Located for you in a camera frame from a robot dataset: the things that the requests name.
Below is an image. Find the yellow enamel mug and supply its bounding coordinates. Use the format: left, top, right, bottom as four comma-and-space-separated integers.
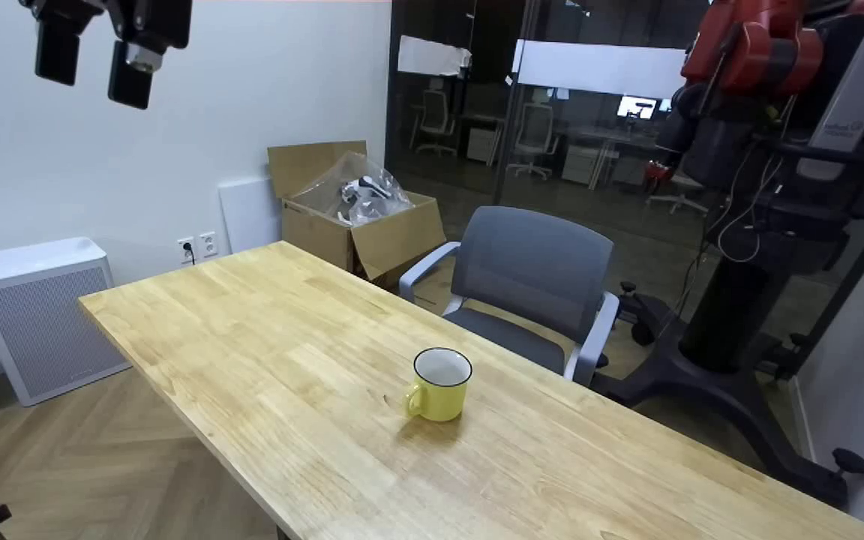
405, 347, 473, 423

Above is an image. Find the clear plastic bag in box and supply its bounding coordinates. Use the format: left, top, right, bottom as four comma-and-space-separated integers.
298, 153, 414, 229

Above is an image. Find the white air purifier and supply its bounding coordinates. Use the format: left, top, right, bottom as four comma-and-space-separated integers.
0, 237, 127, 406

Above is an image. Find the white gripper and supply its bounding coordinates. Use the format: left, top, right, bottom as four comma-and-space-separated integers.
17, 0, 192, 107

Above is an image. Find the red and black robot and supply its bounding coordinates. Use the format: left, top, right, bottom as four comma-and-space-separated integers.
594, 0, 864, 506

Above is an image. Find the white wall outlet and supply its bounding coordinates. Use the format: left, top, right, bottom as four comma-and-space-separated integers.
176, 230, 220, 265

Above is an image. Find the open cardboard box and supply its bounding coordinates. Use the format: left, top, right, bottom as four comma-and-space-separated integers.
267, 140, 447, 280

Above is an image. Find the white panel against wall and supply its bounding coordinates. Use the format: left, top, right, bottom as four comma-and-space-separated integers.
220, 177, 278, 252

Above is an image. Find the grey office chair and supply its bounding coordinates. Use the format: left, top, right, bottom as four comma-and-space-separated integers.
397, 207, 617, 384

